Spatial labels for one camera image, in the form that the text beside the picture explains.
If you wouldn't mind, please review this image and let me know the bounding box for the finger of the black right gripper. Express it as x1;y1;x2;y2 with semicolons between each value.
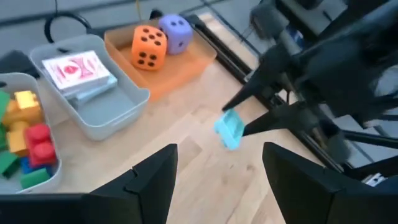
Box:
221;52;281;112
242;103;318;137

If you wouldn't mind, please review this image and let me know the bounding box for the red toy block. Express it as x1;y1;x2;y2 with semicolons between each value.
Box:
24;123;58;169

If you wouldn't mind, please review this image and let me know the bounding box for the black coiled cable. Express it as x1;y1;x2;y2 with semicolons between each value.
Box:
44;11;94;45

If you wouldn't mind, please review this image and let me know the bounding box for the mint toy block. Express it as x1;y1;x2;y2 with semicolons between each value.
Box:
213;109;246;151

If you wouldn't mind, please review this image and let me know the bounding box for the small dark green toy block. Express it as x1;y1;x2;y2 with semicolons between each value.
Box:
19;167;51;190

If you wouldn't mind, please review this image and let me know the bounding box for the purple foam die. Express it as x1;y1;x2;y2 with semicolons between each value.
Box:
158;13;194;56

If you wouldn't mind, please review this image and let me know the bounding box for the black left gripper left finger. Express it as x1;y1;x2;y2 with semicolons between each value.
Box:
89;143;179;224

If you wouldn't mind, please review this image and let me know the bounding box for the red patterned playing card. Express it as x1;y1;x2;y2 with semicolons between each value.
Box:
41;50;111;93

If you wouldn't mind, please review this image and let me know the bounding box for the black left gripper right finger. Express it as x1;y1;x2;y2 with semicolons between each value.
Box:
262;141;398;224

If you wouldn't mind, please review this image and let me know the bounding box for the orange foam die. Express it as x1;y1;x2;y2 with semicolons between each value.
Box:
131;24;169;72

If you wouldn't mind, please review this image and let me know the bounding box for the orange plastic tray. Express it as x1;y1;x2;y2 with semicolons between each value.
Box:
103;17;218;101

